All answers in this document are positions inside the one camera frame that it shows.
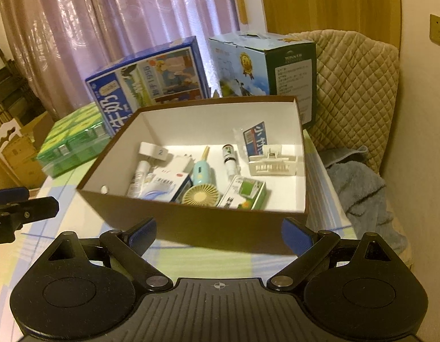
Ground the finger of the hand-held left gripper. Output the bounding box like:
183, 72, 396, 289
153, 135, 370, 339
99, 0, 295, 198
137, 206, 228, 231
8, 196, 60, 226
0, 187, 30, 203

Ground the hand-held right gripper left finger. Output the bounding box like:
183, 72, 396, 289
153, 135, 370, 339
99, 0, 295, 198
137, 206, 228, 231
44, 217, 174, 292

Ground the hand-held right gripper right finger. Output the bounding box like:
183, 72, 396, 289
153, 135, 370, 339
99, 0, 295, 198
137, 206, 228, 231
269, 217, 398, 290

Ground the blue and white medicine box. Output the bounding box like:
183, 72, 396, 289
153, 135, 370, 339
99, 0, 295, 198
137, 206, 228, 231
140, 166, 192, 202

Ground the small white bottle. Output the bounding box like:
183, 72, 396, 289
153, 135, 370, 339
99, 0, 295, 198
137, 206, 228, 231
126, 160, 152, 198

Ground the brown cardboard box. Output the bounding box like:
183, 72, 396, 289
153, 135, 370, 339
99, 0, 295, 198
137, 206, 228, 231
75, 95, 309, 255

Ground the green and white small box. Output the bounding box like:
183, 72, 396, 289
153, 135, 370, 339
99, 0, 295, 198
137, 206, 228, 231
217, 175, 267, 210

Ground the white plastic holder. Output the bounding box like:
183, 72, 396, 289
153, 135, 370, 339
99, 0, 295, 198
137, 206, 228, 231
248, 145, 299, 177

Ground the white two-prong plug adapter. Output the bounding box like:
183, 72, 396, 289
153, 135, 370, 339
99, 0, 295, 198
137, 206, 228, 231
175, 153, 194, 172

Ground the green handheld mini fan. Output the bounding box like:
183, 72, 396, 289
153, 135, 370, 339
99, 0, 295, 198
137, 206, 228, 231
181, 145, 220, 208

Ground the white cube charger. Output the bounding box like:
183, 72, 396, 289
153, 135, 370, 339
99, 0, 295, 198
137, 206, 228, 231
139, 142, 169, 161

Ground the white spray bottle black band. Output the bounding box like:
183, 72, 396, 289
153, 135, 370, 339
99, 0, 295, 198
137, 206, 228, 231
222, 143, 240, 178

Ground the blue tube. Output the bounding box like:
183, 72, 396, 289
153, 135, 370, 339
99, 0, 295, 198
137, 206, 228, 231
242, 120, 267, 159

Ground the clear plastic case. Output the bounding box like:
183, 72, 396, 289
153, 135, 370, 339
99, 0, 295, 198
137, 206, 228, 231
232, 127, 249, 159

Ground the plain cardboard box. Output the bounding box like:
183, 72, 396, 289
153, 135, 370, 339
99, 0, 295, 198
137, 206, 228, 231
0, 110, 55, 189

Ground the white carved wooden piece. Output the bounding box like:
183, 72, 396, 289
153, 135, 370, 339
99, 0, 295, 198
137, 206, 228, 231
0, 120, 23, 157

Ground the plaid tablecloth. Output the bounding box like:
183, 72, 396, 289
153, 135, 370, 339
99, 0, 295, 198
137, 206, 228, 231
13, 128, 357, 282

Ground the green shrink-wrapped drink pack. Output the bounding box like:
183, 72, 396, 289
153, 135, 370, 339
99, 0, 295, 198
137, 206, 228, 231
35, 101, 110, 179

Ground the blue fluffy blanket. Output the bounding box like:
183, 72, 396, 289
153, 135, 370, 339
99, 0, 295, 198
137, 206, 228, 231
327, 160, 411, 266

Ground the grey cloth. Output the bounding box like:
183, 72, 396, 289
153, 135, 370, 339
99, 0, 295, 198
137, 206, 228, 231
318, 146, 370, 166

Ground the dark metal rack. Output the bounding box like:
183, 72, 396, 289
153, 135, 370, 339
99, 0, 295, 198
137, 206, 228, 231
0, 43, 39, 122

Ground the beige quilted chair cover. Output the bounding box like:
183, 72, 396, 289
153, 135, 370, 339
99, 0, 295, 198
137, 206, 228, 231
287, 29, 400, 172

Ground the light blue milk carton case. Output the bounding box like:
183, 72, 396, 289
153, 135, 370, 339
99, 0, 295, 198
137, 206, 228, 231
208, 32, 317, 129

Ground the pink curtain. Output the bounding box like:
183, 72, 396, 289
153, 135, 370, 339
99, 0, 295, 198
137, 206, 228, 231
0, 0, 267, 115

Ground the wooden door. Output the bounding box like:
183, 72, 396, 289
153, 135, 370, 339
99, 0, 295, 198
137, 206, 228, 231
257, 0, 400, 43

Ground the beige long door handle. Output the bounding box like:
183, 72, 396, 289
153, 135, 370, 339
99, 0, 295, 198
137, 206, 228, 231
232, 0, 249, 32

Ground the beige wall socket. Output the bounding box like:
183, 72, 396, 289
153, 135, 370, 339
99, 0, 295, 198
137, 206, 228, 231
429, 13, 440, 48

